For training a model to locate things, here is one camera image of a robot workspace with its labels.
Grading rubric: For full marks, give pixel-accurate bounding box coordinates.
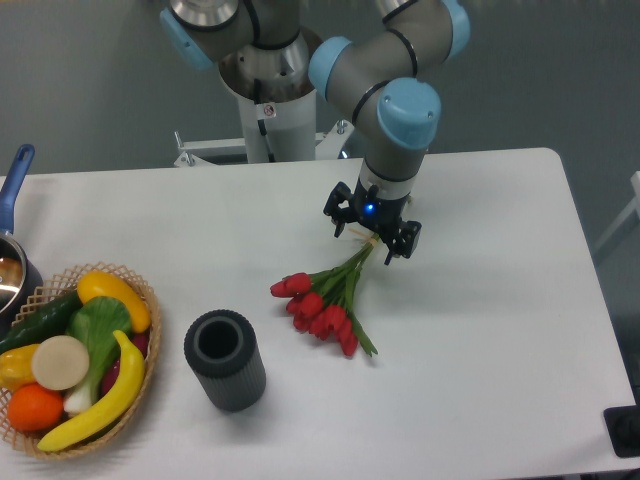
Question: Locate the beige round disc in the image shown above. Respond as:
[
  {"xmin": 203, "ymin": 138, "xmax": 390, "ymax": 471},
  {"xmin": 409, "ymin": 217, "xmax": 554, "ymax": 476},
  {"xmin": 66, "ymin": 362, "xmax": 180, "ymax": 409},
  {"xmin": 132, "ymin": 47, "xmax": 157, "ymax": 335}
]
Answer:
[{"xmin": 31, "ymin": 335, "xmax": 89, "ymax": 391}]

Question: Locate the blue handled saucepan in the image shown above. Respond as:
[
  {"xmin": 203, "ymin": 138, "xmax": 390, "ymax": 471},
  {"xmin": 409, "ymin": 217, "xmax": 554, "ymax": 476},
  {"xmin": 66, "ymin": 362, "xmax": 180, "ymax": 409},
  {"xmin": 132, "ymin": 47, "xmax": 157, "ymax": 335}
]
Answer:
[{"xmin": 1, "ymin": 144, "xmax": 43, "ymax": 339}]

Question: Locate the dark grey ribbed vase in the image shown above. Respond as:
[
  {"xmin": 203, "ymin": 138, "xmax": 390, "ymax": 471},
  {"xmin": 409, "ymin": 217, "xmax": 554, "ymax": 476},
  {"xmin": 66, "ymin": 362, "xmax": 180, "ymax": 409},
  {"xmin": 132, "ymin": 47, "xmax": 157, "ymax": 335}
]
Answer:
[{"xmin": 183, "ymin": 309, "xmax": 266, "ymax": 412}]

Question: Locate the dark red vegetable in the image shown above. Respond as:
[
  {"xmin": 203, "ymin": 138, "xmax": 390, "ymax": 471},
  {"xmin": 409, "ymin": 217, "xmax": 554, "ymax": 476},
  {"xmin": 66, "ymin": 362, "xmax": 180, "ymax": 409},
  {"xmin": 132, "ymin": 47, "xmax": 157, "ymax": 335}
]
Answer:
[{"xmin": 100, "ymin": 333, "xmax": 149, "ymax": 397}]

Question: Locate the woven wicker basket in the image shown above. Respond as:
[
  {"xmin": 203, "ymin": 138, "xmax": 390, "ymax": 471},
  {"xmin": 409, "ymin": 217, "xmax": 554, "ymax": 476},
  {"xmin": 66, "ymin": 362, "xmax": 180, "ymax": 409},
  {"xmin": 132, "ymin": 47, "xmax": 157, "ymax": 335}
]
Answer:
[{"xmin": 1, "ymin": 262, "xmax": 162, "ymax": 460}]

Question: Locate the yellow bell pepper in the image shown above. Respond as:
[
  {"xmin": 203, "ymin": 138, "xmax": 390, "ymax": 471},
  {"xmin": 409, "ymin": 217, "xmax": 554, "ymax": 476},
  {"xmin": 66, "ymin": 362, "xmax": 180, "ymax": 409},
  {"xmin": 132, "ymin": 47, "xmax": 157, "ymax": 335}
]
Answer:
[{"xmin": 0, "ymin": 344, "xmax": 39, "ymax": 392}]

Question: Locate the green cucumber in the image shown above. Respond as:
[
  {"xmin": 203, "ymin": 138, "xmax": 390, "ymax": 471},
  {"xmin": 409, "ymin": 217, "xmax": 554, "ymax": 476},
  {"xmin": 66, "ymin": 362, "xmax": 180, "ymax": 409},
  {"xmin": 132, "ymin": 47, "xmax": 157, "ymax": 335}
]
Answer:
[{"xmin": 1, "ymin": 290, "xmax": 82, "ymax": 354}]

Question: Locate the white furniture leg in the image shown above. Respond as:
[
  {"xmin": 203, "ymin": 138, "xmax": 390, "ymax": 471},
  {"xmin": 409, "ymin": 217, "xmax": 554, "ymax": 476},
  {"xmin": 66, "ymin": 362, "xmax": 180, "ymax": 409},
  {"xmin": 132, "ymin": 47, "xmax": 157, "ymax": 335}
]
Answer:
[{"xmin": 592, "ymin": 171, "xmax": 639, "ymax": 264}]

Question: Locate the red tulip bouquet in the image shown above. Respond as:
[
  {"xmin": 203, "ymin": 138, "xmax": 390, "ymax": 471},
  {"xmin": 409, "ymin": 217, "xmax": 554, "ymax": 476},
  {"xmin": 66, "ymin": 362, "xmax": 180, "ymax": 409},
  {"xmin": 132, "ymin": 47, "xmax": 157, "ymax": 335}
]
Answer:
[{"xmin": 270, "ymin": 234, "xmax": 380, "ymax": 358}]

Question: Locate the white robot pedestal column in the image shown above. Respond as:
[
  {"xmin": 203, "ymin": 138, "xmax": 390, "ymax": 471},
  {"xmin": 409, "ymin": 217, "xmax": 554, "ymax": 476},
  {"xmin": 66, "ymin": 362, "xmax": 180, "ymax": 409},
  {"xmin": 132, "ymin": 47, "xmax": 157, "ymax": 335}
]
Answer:
[{"xmin": 236, "ymin": 90, "xmax": 317, "ymax": 164}]

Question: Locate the black device at table edge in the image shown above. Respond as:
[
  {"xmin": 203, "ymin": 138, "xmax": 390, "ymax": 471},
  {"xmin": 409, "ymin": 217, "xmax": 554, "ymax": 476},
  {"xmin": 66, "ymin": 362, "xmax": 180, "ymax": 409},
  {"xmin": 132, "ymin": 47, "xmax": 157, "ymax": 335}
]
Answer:
[{"xmin": 603, "ymin": 405, "xmax": 640, "ymax": 458}]

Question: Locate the white metal base frame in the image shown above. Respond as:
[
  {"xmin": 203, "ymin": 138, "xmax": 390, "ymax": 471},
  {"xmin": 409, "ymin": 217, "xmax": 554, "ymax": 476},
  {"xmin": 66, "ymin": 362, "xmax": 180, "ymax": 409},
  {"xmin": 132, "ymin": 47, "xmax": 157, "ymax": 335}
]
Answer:
[{"xmin": 173, "ymin": 119, "xmax": 355, "ymax": 168}]

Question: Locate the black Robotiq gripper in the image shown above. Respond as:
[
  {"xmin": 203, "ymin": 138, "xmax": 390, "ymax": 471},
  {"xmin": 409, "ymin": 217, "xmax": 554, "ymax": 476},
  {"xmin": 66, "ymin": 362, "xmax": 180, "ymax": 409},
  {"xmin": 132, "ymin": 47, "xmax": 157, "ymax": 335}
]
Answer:
[{"xmin": 323, "ymin": 181, "xmax": 422, "ymax": 265}]

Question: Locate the green bok choy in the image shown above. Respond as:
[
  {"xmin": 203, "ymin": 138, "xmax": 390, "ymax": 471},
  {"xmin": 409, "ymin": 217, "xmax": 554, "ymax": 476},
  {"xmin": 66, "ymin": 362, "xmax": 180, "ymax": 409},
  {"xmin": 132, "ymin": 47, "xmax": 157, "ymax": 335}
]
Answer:
[{"xmin": 64, "ymin": 296, "xmax": 132, "ymax": 417}]

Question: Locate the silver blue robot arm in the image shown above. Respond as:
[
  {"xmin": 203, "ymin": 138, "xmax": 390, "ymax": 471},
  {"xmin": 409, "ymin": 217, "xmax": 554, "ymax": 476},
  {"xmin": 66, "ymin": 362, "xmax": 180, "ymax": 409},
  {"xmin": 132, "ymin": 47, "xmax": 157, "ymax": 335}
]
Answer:
[{"xmin": 159, "ymin": 1, "xmax": 470, "ymax": 258}]

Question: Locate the yellow banana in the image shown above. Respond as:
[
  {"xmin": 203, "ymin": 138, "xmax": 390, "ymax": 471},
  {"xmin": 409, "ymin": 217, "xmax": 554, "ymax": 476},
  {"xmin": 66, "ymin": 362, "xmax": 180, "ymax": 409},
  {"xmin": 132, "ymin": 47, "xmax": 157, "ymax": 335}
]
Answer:
[{"xmin": 37, "ymin": 330, "xmax": 145, "ymax": 452}]

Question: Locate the orange fruit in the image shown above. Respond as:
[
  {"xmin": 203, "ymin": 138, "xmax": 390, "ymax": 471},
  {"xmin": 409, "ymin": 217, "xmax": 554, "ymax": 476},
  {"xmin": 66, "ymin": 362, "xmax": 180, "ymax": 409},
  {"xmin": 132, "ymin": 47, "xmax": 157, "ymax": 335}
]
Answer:
[{"xmin": 7, "ymin": 383, "xmax": 63, "ymax": 432}]

